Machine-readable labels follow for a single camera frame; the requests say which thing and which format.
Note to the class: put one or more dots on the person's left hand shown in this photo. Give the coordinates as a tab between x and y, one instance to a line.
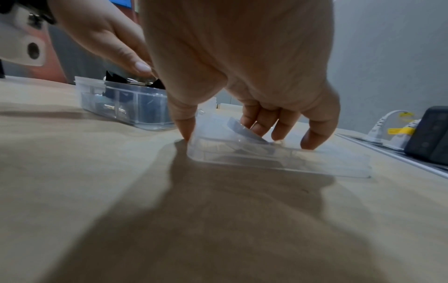
101	30

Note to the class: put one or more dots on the person's right hand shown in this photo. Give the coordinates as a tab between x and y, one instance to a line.
245	49

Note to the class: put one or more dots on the pile of black binder clips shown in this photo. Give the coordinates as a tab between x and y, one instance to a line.
115	78

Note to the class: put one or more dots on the transparent plastic box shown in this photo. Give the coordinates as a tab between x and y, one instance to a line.
91	94

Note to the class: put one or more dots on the transparent plastic lid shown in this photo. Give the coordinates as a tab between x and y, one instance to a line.
315	163

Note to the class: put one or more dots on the dark grey fabric chair back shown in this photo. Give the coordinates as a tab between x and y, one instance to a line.
77	69

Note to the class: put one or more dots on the red board with gold trim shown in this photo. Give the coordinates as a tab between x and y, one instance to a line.
52	60

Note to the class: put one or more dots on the black left wristband with markers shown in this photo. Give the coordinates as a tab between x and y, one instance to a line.
35	7

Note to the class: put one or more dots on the white plug with yellow tag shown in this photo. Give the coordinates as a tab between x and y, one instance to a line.
402	135

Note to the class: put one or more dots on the silver socket panel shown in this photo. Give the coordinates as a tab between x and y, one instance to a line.
402	157

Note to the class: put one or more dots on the black charger adapter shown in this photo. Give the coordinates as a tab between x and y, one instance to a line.
430	132

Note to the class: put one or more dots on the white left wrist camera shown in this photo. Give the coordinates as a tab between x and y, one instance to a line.
17	44

